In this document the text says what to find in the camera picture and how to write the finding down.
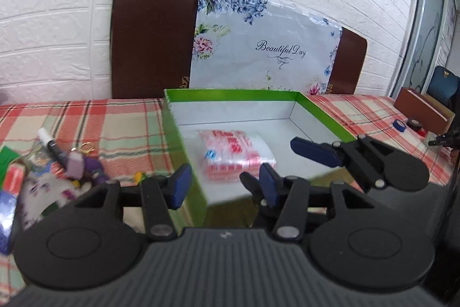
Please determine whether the printed plastic zip bag pack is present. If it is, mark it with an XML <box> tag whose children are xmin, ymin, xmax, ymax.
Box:
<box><xmin>196</xmin><ymin>129</ymin><xmax>276</xmax><ymax>181</ymax></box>

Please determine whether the purple keychain toy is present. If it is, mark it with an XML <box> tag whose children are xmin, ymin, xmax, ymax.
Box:
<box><xmin>66</xmin><ymin>143</ymin><xmax>110</xmax><ymax>185</ymax></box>

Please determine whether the black white marker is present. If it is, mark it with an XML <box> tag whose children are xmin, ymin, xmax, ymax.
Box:
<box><xmin>37</xmin><ymin>128</ymin><xmax>68</xmax><ymax>169</ymax></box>

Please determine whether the white plush cat toy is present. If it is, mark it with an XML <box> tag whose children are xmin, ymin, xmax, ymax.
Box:
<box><xmin>19</xmin><ymin>173</ymin><xmax>92</xmax><ymax>230</ymax></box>

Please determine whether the red small box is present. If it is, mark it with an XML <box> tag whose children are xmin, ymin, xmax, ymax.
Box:
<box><xmin>1</xmin><ymin>163</ymin><xmax>26</xmax><ymax>196</ymax></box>

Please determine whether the blue card box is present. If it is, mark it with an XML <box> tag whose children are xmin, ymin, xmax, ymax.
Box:
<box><xmin>0</xmin><ymin>190</ymin><xmax>17</xmax><ymax>255</ymax></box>

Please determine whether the green small box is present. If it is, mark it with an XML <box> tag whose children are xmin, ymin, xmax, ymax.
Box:
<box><xmin>0</xmin><ymin>146</ymin><xmax>20</xmax><ymax>185</ymax></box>

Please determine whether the blue tape roll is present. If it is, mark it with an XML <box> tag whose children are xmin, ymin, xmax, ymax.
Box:
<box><xmin>392</xmin><ymin>119</ymin><xmax>406</xmax><ymax>132</ymax></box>

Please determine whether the black tape roll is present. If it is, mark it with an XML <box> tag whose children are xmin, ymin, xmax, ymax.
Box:
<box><xmin>406</xmin><ymin>119</ymin><xmax>423</xmax><ymax>132</ymax></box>

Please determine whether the green open cardboard box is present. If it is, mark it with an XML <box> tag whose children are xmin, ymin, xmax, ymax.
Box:
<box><xmin>162</xmin><ymin>89</ymin><xmax>355</xmax><ymax>227</ymax></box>

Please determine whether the plaid bed blanket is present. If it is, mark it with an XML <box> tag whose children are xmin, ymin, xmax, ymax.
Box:
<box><xmin>0</xmin><ymin>93</ymin><xmax>454</xmax><ymax>304</ymax></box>

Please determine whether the brown wooden box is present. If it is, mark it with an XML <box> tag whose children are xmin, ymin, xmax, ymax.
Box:
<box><xmin>394</xmin><ymin>88</ymin><xmax>455</xmax><ymax>135</ymax></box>

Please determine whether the dark brown headboard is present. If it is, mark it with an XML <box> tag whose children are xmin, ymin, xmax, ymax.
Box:
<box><xmin>110</xmin><ymin>0</ymin><xmax>367</xmax><ymax>99</ymax></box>

